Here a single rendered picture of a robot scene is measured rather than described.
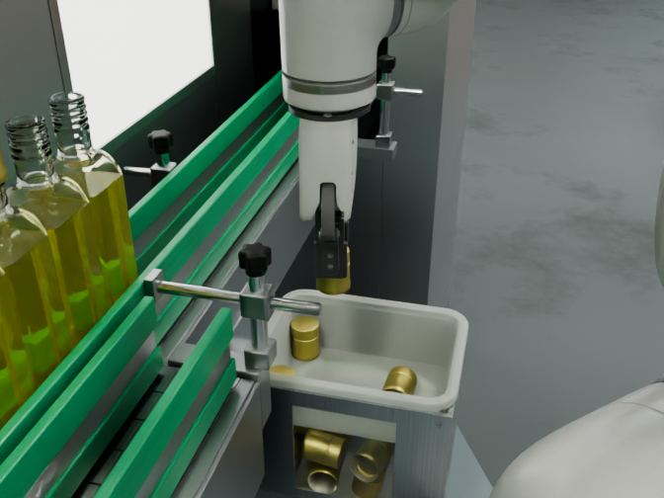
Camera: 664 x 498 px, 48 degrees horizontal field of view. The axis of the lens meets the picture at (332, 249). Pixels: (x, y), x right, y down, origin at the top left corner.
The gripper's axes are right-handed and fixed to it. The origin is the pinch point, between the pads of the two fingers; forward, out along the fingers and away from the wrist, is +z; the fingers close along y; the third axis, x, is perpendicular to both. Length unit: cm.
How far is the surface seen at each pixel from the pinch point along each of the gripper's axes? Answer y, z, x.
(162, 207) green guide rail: -12.6, 2.0, -20.7
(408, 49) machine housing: -74, 0, 11
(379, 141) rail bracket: -53, 10, 5
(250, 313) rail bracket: 9.9, 1.2, -7.0
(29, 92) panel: -6.4, -14.2, -30.8
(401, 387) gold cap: 2.5, 15.8, 7.5
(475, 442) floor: -90, 114, 34
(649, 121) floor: -355, 119, 165
